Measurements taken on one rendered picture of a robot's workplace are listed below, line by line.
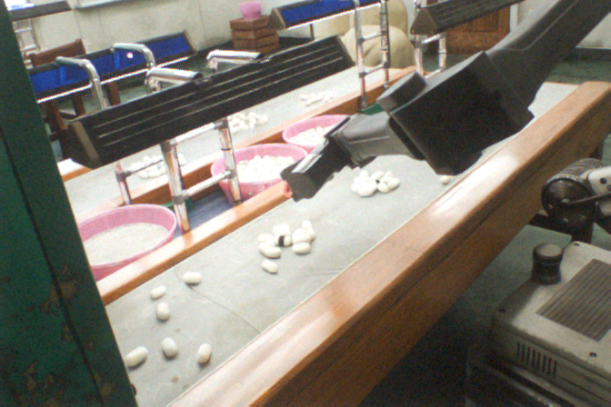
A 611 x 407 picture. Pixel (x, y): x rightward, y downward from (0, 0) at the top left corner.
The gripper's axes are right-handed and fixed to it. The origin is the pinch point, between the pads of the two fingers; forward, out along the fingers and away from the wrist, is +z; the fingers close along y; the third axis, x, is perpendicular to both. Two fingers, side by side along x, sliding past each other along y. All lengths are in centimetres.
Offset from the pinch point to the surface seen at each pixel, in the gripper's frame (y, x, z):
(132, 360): 44.0, 10.3, -1.5
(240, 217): 4.5, -1.8, 13.6
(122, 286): 34.6, -1.9, 13.1
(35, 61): -46, -155, 189
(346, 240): -3.4, 15.1, -3.2
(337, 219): -9.2, 10.6, 2.5
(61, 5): -96, -210, 223
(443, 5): -69, -21, -14
